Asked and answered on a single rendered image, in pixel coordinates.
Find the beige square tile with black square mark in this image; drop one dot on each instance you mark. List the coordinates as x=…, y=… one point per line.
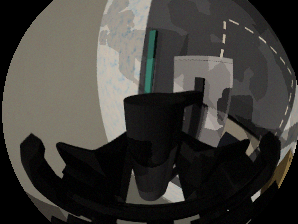
x=234, y=132

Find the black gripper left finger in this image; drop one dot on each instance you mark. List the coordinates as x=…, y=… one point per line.
x=111, y=162

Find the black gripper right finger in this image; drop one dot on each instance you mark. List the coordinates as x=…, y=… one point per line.
x=196, y=161

